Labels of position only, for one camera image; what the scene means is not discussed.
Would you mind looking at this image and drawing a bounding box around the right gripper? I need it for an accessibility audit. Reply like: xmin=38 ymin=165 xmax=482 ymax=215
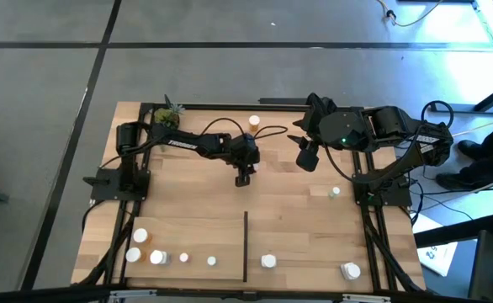
xmin=287 ymin=95 xmax=336 ymax=146

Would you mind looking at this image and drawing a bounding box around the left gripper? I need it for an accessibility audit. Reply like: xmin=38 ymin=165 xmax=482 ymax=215
xmin=234 ymin=133 xmax=261 ymax=188

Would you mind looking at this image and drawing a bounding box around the succulent plant black pot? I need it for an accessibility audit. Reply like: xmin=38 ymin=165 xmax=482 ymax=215
xmin=152 ymin=94 xmax=186 ymax=152

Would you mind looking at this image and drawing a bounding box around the grey metal floor bar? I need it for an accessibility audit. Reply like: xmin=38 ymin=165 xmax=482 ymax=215
xmin=430 ymin=102 xmax=493 ymax=115

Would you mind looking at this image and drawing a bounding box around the white printed sheet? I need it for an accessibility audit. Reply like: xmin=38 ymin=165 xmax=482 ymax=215
xmin=411 ymin=212 xmax=459 ymax=278

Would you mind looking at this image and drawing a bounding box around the black metal beam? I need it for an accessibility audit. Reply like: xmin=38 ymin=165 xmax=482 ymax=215
xmin=414 ymin=212 xmax=493 ymax=249

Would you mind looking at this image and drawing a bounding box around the dark grey cabinet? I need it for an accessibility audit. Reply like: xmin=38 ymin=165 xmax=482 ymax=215
xmin=467 ymin=229 xmax=493 ymax=303

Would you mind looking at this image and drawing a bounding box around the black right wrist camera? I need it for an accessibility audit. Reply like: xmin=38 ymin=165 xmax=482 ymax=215
xmin=295 ymin=145 xmax=321 ymax=173

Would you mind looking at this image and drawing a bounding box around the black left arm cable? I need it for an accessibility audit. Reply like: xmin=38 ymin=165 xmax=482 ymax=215
xmin=199 ymin=116 xmax=289 ymax=141

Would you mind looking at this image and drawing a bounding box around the black metal table frame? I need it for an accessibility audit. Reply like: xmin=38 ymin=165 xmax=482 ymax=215
xmin=72 ymin=100 xmax=427 ymax=295

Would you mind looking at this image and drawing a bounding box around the black frame crossbar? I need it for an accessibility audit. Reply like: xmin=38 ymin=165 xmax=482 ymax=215
xmin=0 ymin=284 xmax=493 ymax=303

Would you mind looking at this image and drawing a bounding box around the beige floor cable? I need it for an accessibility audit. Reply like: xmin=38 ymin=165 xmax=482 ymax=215
xmin=375 ymin=0 xmax=445 ymax=29
xmin=414 ymin=171 xmax=493 ymax=211
xmin=450 ymin=117 xmax=493 ymax=138

